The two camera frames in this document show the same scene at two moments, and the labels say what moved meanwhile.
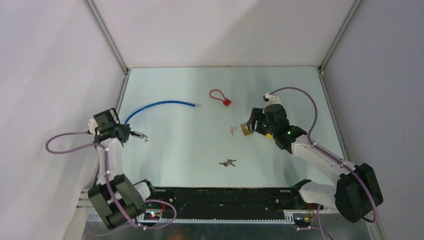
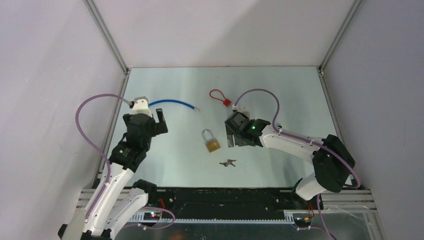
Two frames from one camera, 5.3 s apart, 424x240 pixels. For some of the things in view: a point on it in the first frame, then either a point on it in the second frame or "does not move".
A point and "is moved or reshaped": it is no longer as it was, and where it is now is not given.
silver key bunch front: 229,162 does not move
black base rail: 227,202 does not move
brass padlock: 245,127 is moved or reshaped
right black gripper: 257,114 to 230,137
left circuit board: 152,215 does not move
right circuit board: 305,221 does not move
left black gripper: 126,131 to 159,127
